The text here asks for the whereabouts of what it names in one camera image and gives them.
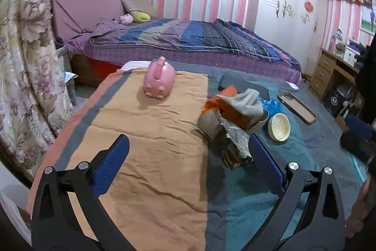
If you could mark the crumpled silver foil wrapper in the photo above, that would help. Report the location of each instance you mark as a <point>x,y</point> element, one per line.
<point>235,139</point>

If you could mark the white wardrobe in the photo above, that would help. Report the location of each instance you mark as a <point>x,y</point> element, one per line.
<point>282,39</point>

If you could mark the grey crumpled cloth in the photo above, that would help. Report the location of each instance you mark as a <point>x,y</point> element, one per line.
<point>249,104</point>

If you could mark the purple bed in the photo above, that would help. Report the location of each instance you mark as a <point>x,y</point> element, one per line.
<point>79,12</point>

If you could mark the white box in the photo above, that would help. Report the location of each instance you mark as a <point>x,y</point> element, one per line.
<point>349,55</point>

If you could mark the red round sticker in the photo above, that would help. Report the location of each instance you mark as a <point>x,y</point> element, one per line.
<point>308,7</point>

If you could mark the floral curtain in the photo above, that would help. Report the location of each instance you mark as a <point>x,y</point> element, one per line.
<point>26,48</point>

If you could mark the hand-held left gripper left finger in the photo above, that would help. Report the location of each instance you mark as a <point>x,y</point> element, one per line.
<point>113,162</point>

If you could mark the small framed photo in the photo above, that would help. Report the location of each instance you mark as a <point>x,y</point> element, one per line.
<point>368,18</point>

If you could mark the striped quilt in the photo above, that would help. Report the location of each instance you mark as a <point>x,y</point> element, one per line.
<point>191,36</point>

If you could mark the orange teal grey striped cloth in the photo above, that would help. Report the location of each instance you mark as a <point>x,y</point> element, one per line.
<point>152,136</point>

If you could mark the orange plastic bag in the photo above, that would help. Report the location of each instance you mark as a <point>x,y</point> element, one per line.
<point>232,114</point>

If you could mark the black box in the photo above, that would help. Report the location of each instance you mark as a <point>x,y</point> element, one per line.
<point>333,102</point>

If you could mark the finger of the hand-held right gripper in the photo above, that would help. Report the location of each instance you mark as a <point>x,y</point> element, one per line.
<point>358,125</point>
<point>357,148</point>

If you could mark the beige pillow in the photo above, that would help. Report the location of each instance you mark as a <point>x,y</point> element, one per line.
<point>138,7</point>

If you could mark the wooden desk with drawers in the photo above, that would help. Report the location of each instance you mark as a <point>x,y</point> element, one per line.
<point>326,71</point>

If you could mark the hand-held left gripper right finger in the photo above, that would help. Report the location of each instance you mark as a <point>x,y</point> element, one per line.
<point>265,162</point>

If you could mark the white paper bowl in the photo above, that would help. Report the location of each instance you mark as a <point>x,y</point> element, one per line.
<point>279,127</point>

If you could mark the pink plush toy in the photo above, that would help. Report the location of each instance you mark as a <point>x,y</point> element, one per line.
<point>124,19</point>

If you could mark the person's right hand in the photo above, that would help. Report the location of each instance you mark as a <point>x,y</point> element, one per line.
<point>359,209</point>

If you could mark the black hanging coat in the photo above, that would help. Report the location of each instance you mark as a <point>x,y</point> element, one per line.
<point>367,77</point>

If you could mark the pink piggy bank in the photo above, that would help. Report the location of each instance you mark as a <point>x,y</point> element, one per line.
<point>160,77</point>

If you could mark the brown phone case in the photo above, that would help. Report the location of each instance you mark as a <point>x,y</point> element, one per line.
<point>296,108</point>

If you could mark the brown cardboard piece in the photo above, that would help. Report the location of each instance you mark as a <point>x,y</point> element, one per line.
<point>210,123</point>

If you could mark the blue plastic bag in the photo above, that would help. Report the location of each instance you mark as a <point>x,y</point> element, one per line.
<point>270,107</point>

